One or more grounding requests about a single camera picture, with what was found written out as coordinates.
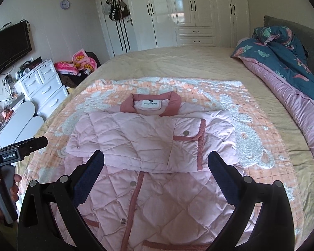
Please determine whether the grey set-top box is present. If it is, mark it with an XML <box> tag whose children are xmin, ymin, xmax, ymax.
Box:
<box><xmin>5</xmin><ymin>95</ymin><xmax>25</xmax><ymax>108</ymax></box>

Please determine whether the orange plaid blanket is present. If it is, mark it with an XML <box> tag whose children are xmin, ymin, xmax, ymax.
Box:
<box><xmin>17</xmin><ymin>77</ymin><xmax>304</xmax><ymax>251</ymax></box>

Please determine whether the beige bed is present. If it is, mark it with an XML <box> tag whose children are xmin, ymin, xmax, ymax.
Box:
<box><xmin>13</xmin><ymin>46</ymin><xmax>314</xmax><ymax>251</ymax></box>

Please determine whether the person's left hand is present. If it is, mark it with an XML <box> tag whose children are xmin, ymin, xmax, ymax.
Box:
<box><xmin>0</xmin><ymin>174</ymin><xmax>22</xmax><ymax>219</ymax></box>

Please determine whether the dark clothes pile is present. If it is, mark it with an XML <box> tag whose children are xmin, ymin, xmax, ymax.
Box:
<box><xmin>59</xmin><ymin>70</ymin><xmax>89</xmax><ymax>88</ymax></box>

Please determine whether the pink cartoon blanket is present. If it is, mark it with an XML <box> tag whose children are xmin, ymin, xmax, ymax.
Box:
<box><xmin>54</xmin><ymin>50</ymin><xmax>98</xmax><ymax>75</ymax></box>

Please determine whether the pink quilted jacket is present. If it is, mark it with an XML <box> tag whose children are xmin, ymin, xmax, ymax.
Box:
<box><xmin>44</xmin><ymin>92</ymin><xmax>245</xmax><ymax>251</ymax></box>

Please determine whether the white drawer cabinet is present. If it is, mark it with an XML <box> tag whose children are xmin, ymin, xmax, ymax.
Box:
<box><xmin>14</xmin><ymin>59</ymin><xmax>69</xmax><ymax>119</ymax></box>

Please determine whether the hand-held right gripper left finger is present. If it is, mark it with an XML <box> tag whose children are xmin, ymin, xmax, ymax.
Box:
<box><xmin>17</xmin><ymin>150</ymin><xmax>105</xmax><ymax>251</ymax></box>

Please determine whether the black striped bag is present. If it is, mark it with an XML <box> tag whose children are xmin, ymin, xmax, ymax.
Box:
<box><xmin>109</xmin><ymin>0</ymin><xmax>122</xmax><ymax>21</ymax></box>

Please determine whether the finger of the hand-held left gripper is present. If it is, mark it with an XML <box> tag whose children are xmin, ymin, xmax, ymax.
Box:
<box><xmin>14</xmin><ymin>136</ymin><xmax>48</xmax><ymax>157</ymax></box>

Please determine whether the grey bag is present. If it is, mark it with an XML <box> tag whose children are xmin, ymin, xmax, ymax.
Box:
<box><xmin>120</xmin><ymin>0</ymin><xmax>131</xmax><ymax>19</ymax></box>

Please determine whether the teal floral quilt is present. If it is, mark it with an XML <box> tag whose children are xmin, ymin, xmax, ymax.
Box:
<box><xmin>230</xmin><ymin>26</ymin><xmax>314</xmax><ymax>175</ymax></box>

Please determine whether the white door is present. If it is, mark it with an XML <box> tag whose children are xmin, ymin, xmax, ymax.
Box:
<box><xmin>95</xmin><ymin>0</ymin><xmax>139</xmax><ymax>56</ymax></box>

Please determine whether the black television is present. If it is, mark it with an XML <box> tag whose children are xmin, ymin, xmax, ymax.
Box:
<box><xmin>0</xmin><ymin>22</ymin><xmax>32</xmax><ymax>80</ymax></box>

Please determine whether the black box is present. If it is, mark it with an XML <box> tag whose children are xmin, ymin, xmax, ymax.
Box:
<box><xmin>21</xmin><ymin>58</ymin><xmax>42</xmax><ymax>70</ymax></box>

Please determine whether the white curved desk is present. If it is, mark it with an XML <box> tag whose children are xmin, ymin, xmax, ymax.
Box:
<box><xmin>0</xmin><ymin>101</ymin><xmax>45</xmax><ymax>149</ymax></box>

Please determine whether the white wardrobe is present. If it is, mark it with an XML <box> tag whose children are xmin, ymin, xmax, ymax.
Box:
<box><xmin>80</xmin><ymin>0</ymin><xmax>250</xmax><ymax>51</ymax></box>

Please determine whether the grey headboard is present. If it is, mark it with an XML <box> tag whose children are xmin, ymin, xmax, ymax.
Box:
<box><xmin>263</xmin><ymin>15</ymin><xmax>314</xmax><ymax>89</ymax></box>

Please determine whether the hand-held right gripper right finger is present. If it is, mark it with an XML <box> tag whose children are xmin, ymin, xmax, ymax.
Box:
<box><xmin>208</xmin><ymin>150</ymin><xmax>296</xmax><ymax>251</ymax></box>

